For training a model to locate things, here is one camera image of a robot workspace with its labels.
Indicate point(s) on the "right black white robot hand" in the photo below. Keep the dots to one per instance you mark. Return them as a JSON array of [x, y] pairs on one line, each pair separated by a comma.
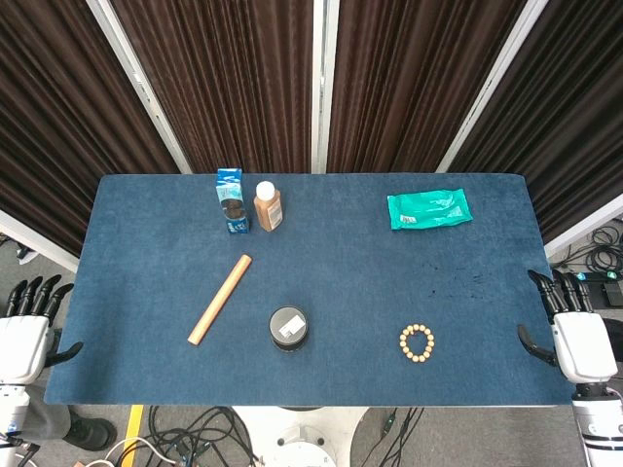
[[584, 345]]

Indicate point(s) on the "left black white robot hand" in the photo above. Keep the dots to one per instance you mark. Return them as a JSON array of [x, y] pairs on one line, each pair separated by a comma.
[[22, 345]]

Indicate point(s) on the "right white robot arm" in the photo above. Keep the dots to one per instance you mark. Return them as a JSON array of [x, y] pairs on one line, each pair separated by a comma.
[[601, 428]]

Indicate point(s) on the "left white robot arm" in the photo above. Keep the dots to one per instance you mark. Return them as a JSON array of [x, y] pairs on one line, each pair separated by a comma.
[[12, 418]]

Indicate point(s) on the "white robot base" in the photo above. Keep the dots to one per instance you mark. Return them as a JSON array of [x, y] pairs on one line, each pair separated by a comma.
[[302, 438]]

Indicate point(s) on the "black power strip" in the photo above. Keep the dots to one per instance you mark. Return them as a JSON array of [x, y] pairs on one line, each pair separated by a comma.
[[606, 287]]

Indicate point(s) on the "grey trouser leg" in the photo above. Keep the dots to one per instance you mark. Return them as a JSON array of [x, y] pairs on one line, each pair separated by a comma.
[[46, 419]]

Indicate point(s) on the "white partition base beam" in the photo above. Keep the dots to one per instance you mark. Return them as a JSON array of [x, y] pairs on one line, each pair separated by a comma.
[[34, 238], [584, 225]]

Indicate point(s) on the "black shoe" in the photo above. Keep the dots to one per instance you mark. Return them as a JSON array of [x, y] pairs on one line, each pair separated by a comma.
[[92, 433]]

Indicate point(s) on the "yellow floor tape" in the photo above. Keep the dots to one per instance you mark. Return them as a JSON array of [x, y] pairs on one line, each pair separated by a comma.
[[132, 428]]

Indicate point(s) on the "wooden rolling rod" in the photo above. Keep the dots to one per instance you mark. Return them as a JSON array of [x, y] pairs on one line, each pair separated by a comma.
[[219, 301]]

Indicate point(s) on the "green wet wipes pack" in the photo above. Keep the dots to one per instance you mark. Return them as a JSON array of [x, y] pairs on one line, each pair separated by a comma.
[[428, 209]]

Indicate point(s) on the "dark brown curtain panel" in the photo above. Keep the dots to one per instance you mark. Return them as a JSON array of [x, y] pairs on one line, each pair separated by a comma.
[[414, 82], [233, 87], [58, 121], [574, 121]]

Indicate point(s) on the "blue table cloth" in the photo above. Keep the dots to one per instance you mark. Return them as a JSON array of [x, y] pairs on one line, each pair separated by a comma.
[[340, 272]]

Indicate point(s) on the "blue cookie box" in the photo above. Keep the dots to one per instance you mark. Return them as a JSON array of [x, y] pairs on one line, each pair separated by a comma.
[[233, 199]]

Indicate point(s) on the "black mesh pen holder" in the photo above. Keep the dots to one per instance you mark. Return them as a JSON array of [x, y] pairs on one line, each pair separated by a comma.
[[289, 328]]

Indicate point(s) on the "brown juice bottle white cap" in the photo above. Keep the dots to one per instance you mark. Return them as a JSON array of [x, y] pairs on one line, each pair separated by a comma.
[[268, 211]]

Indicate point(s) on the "white partition post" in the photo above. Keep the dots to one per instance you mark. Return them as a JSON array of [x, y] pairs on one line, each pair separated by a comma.
[[142, 92], [488, 87], [323, 97]]

